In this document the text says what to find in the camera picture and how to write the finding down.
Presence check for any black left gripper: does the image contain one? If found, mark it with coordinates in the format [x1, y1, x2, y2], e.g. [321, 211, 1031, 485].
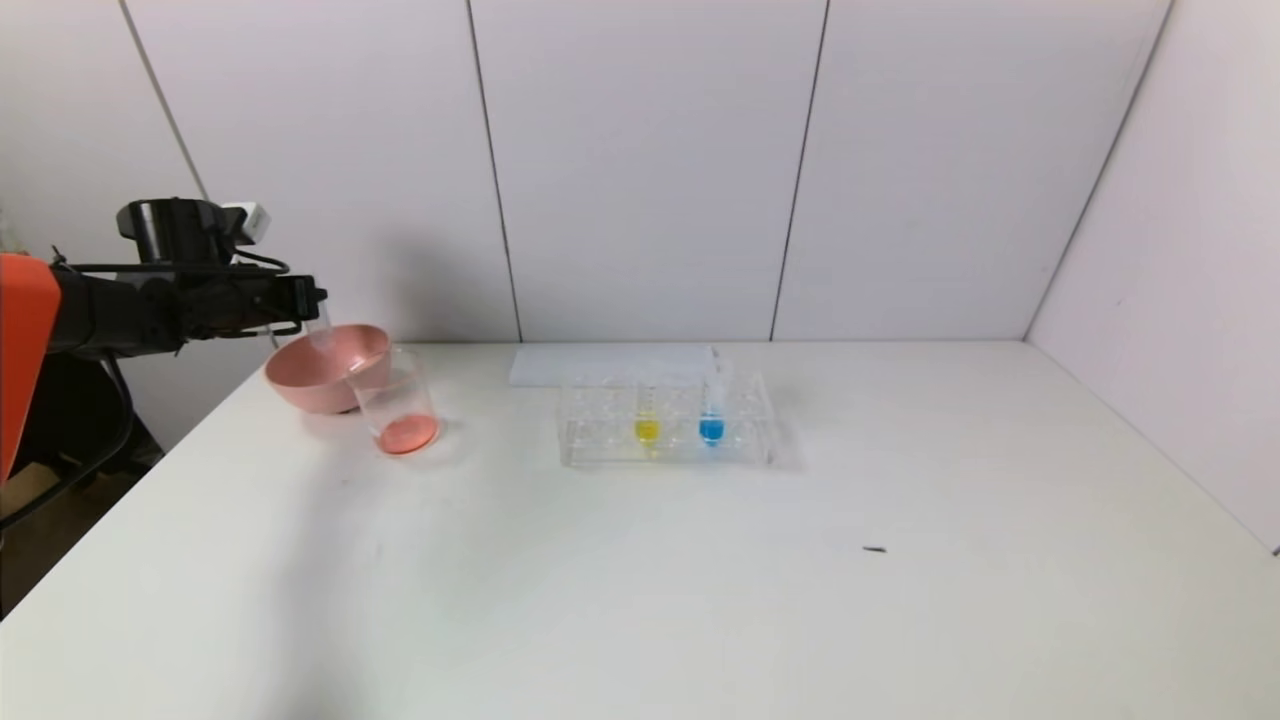
[243, 274, 328, 333]

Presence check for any test tube with red pigment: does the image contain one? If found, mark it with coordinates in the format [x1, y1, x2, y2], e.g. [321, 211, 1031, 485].
[305, 300, 339, 355]

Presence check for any test tube with yellow pigment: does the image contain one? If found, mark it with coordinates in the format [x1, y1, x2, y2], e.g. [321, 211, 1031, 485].
[634, 360, 663, 449]

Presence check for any clear glass beaker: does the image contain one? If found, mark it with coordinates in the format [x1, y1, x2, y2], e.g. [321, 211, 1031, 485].
[348, 348, 442, 458]

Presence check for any clear plastic test tube rack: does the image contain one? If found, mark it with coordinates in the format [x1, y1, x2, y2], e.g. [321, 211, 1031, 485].
[558, 366, 774, 469]

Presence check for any test tube with blue pigment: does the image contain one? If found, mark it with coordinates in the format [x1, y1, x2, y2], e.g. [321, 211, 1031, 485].
[698, 350, 728, 449]

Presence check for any pink bowl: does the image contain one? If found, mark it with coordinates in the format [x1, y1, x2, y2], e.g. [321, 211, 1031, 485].
[264, 323, 393, 415]

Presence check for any white paper sheet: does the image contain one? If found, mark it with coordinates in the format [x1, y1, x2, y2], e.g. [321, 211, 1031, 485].
[509, 346, 719, 389]

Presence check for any black furniture beside table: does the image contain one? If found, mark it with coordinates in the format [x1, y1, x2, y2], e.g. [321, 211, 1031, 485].
[18, 350, 167, 483]

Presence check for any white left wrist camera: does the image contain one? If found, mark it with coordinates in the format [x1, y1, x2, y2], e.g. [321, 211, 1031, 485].
[222, 202, 272, 245]

